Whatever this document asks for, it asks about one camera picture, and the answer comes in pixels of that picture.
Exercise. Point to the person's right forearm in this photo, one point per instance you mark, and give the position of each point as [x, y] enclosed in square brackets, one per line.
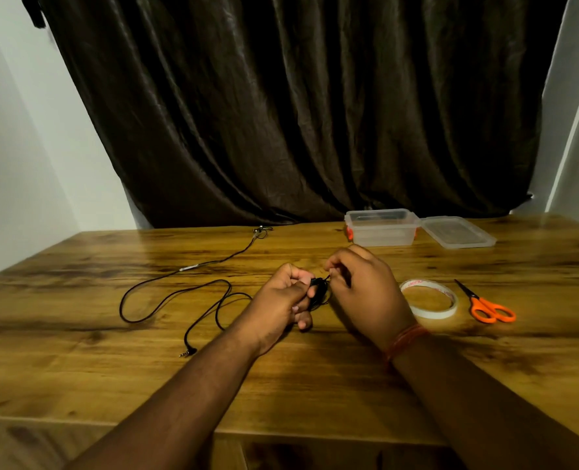
[490, 406]

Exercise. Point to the clear plastic container lid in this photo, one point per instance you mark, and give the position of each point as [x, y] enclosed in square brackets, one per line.
[457, 232]

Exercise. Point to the person's left thumb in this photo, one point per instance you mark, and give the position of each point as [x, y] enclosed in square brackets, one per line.
[296, 273]

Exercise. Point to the person's right hand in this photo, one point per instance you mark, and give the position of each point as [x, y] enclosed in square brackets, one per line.
[367, 293]

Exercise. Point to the person's left forearm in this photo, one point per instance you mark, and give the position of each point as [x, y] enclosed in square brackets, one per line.
[181, 406]

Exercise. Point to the person's left hand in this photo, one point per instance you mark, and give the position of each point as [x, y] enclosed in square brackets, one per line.
[274, 308]

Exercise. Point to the person's right fingers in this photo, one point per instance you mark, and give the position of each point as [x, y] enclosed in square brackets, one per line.
[337, 269]

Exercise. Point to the dark brown curtain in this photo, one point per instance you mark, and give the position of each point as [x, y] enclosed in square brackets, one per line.
[299, 107]

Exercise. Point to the white tape roll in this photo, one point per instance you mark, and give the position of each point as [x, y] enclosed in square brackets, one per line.
[429, 299]

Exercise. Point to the clear plastic container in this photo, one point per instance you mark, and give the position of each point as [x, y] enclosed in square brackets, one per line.
[382, 227]

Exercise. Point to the orange thread wristband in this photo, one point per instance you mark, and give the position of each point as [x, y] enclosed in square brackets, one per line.
[403, 340]

